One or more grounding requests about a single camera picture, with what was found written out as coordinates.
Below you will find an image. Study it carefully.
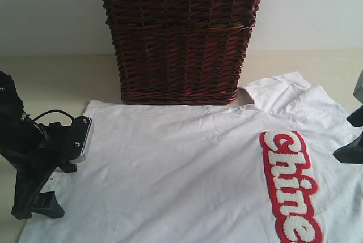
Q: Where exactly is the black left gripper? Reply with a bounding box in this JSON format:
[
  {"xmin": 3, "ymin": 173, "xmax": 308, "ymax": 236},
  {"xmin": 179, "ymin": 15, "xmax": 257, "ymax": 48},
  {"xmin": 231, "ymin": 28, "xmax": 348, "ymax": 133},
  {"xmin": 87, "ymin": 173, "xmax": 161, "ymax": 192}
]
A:
[{"xmin": 1, "ymin": 122, "xmax": 77, "ymax": 219}]

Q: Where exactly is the white t-shirt red lettering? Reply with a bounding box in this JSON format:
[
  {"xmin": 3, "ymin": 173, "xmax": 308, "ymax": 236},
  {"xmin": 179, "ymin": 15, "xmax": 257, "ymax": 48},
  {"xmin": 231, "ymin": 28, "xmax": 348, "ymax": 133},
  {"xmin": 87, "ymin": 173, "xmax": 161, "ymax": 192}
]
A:
[{"xmin": 19, "ymin": 73, "xmax": 362, "ymax": 242}]

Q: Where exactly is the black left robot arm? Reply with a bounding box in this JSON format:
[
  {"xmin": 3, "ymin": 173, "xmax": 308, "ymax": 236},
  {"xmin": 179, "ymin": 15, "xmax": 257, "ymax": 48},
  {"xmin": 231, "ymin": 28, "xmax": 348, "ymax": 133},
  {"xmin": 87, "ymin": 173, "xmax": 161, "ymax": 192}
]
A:
[{"xmin": 1, "ymin": 73, "xmax": 77, "ymax": 220}]

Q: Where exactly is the dark red wicker basket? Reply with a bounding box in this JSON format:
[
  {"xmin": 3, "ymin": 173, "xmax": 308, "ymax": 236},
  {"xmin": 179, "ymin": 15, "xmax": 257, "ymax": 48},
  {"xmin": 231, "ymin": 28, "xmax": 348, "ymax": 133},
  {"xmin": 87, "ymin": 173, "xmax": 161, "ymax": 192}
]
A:
[{"xmin": 103, "ymin": 0, "xmax": 260, "ymax": 105}]

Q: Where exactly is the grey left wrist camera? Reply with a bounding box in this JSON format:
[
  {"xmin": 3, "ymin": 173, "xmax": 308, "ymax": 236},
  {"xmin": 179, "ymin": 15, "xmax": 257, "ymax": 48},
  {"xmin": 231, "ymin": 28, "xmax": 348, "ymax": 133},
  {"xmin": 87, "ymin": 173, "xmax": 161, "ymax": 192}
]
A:
[{"xmin": 65, "ymin": 116, "xmax": 93, "ymax": 164}]

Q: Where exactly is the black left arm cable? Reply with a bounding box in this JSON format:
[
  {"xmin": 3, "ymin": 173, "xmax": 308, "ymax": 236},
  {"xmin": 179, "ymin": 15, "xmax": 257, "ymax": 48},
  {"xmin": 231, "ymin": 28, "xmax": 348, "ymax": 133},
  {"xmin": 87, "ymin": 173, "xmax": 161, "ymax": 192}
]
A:
[{"xmin": 21, "ymin": 109, "xmax": 75, "ymax": 127}]

